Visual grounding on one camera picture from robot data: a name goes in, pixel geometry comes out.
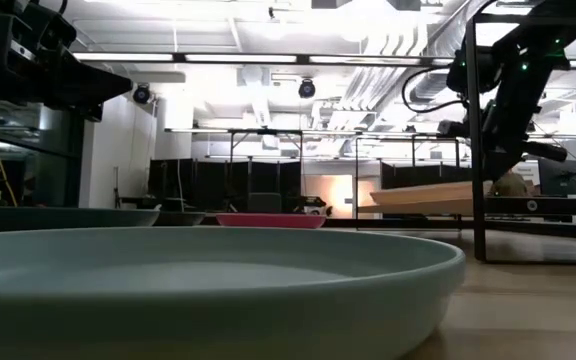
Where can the round black ceiling device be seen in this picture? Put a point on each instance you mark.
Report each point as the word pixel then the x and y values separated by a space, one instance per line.
pixel 306 88
pixel 141 94

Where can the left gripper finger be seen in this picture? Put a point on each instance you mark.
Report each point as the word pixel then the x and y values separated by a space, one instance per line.
pixel 83 85

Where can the black background table frame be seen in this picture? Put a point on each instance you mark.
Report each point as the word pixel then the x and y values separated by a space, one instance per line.
pixel 231 165

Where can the black plate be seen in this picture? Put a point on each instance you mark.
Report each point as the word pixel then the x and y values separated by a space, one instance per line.
pixel 180 218

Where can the grey chair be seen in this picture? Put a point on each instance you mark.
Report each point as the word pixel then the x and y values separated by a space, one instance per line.
pixel 264 202

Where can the dark green plate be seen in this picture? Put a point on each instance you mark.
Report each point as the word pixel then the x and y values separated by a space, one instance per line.
pixel 68 219

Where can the black monitor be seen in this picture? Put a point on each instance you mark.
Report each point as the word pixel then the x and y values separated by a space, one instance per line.
pixel 558 177

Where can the person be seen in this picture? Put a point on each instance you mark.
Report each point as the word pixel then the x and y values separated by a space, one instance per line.
pixel 509 186

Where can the pink plate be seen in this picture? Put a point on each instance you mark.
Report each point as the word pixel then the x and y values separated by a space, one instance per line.
pixel 270 220

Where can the overhead light bar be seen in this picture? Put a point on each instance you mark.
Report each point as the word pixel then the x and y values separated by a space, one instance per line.
pixel 243 58

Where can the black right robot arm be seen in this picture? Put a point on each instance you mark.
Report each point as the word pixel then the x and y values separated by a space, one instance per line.
pixel 543 55

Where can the light blue plate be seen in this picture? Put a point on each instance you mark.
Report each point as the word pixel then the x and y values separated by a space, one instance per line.
pixel 218 310

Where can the black table edge rail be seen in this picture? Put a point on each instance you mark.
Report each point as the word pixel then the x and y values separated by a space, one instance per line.
pixel 398 223

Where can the black partition panels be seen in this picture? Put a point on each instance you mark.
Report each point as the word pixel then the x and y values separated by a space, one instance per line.
pixel 208 182

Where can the black metal shelf frame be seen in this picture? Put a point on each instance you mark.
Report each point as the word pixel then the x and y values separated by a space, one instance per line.
pixel 476 150

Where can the white wheeled robot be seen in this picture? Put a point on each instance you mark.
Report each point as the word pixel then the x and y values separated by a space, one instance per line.
pixel 314 204

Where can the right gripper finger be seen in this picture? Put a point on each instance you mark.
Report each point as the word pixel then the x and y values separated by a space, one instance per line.
pixel 453 128

